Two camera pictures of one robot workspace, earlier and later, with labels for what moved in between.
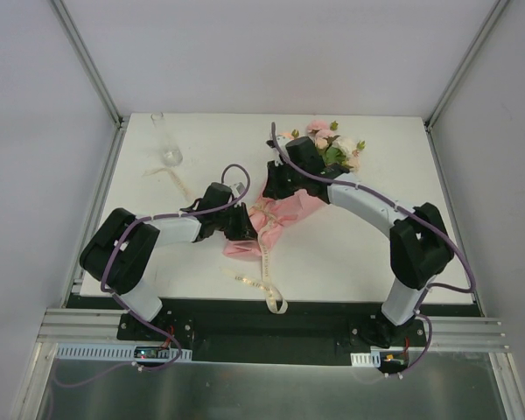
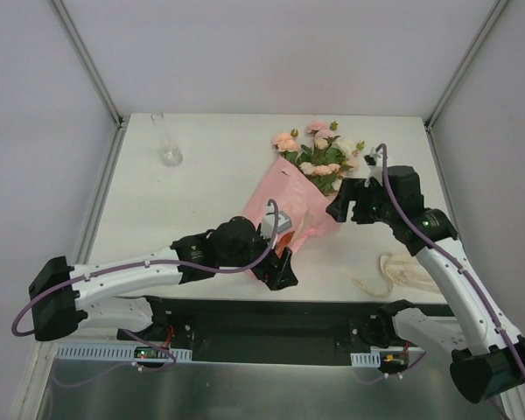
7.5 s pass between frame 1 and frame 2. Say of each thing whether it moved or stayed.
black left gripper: moved
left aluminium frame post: stayed
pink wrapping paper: moved
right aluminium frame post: stayed
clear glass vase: stayed
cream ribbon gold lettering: moved
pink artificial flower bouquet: stayed
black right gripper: moved
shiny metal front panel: stayed
